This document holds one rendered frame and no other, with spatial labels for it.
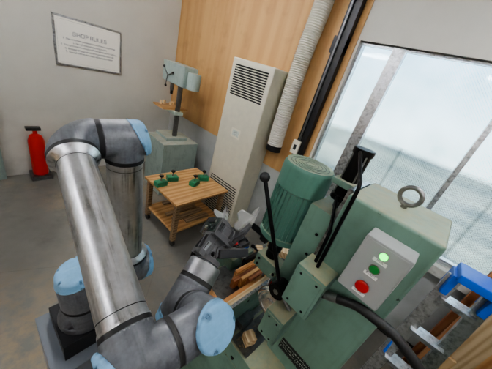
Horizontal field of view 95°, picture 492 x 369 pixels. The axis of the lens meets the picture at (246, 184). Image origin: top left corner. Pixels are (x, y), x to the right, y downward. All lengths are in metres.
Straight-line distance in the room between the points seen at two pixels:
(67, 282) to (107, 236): 0.56
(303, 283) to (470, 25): 1.88
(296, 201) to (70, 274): 0.86
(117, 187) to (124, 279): 0.40
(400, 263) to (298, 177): 0.34
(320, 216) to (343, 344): 0.38
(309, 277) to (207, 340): 0.32
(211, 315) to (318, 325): 0.46
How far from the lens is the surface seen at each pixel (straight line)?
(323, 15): 2.27
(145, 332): 0.48
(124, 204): 0.88
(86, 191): 0.61
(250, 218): 0.65
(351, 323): 0.80
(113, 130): 0.75
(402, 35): 2.19
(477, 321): 1.69
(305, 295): 0.72
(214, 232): 0.62
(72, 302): 1.14
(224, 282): 1.08
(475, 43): 2.13
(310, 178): 0.73
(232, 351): 1.09
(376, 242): 0.59
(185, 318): 0.50
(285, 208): 0.78
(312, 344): 0.93
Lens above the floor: 1.73
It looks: 26 degrees down
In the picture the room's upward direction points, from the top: 17 degrees clockwise
